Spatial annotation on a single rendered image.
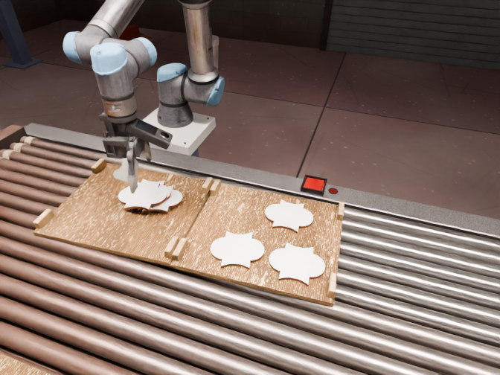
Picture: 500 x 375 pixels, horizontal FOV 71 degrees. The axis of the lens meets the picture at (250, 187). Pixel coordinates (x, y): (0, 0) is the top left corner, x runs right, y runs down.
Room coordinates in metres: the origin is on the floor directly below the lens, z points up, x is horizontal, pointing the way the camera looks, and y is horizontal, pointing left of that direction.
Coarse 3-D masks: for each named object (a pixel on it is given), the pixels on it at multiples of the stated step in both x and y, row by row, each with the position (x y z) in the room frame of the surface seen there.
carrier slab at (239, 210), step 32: (224, 192) 0.86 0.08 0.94; (256, 192) 0.86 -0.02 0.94; (224, 224) 0.72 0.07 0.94; (256, 224) 0.72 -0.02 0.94; (320, 224) 0.72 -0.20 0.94; (192, 256) 0.60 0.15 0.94; (320, 256) 0.60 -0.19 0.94; (256, 288) 0.51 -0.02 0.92; (288, 288) 0.50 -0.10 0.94; (320, 288) 0.51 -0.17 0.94
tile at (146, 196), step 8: (144, 184) 0.84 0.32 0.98; (120, 192) 0.80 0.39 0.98; (128, 192) 0.80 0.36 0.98; (136, 192) 0.80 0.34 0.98; (144, 192) 0.80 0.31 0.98; (152, 192) 0.80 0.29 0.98; (160, 192) 0.80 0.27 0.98; (120, 200) 0.77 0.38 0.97; (128, 200) 0.77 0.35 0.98; (136, 200) 0.77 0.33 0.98; (144, 200) 0.77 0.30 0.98; (152, 200) 0.77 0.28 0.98; (160, 200) 0.77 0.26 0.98; (128, 208) 0.74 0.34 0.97; (144, 208) 0.74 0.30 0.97
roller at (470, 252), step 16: (16, 144) 1.14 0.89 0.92; (64, 160) 1.06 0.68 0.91; (80, 160) 1.05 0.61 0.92; (352, 224) 0.74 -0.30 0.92; (368, 224) 0.74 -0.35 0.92; (400, 240) 0.69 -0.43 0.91; (416, 240) 0.69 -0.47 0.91; (432, 240) 0.68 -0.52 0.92; (464, 256) 0.64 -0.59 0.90; (480, 256) 0.63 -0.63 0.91; (496, 256) 0.63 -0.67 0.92
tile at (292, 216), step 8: (272, 208) 0.77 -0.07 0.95; (280, 208) 0.77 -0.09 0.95; (288, 208) 0.78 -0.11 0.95; (296, 208) 0.78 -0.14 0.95; (272, 216) 0.74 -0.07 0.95; (280, 216) 0.74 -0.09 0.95; (288, 216) 0.74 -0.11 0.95; (296, 216) 0.74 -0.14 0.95; (304, 216) 0.74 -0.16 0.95; (312, 216) 0.75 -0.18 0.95; (280, 224) 0.71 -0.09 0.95; (288, 224) 0.71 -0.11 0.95; (296, 224) 0.71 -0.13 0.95; (304, 224) 0.71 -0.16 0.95; (296, 232) 0.68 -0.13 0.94
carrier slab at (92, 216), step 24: (96, 192) 0.85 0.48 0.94; (192, 192) 0.86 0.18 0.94; (72, 216) 0.74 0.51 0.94; (96, 216) 0.74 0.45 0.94; (120, 216) 0.74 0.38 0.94; (144, 216) 0.74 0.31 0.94; (168, 216) 0.75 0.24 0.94; (192, 216) 0.75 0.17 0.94; (72, 240) 0.64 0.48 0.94; (96, 240) 0.64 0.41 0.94; (120, 240) 0.65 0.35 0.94; (144, 240) 0.65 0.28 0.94; (168, 240) 0.65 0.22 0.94; (168, 264) 0.57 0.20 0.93
